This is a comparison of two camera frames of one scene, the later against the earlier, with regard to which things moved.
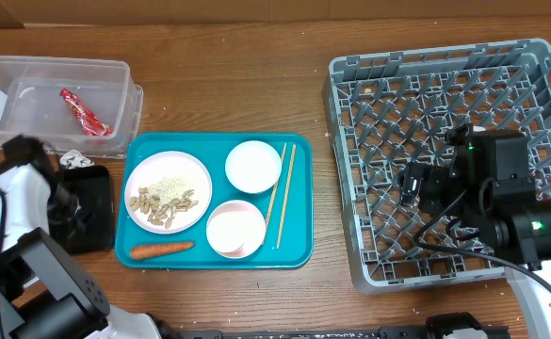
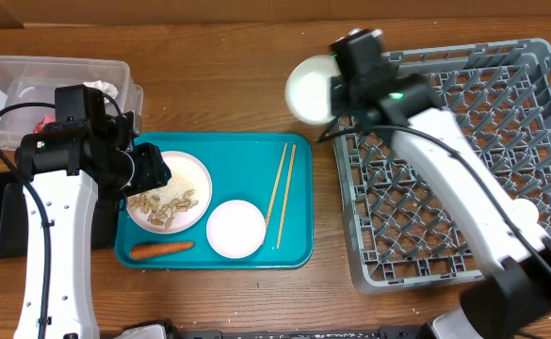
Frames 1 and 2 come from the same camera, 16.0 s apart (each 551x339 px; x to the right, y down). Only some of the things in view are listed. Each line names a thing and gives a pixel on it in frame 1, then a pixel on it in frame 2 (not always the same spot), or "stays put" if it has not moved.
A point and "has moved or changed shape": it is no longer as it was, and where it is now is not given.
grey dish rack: (393, 110) stays put
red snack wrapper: (88, 120) → (46, 119)
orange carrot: (143, 250) stays put
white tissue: (74, 159) has moved or changed shape
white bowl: (253, 167) → (308, 88)
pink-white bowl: (235, 229) stays put
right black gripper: (437, 184) → (345, 94)
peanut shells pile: (160, 213) stays put
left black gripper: (72, 226) → (153, 170)
